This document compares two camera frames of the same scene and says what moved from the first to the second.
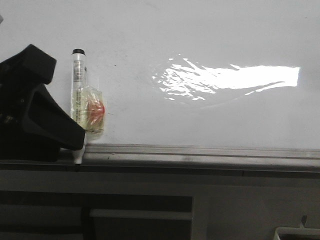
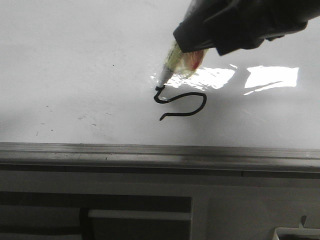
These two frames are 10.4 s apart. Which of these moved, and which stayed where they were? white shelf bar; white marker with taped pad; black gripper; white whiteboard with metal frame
Moved: black gripper; white marker with taped pad
Stayed: white shelf bar; white whiteboard with metal frame
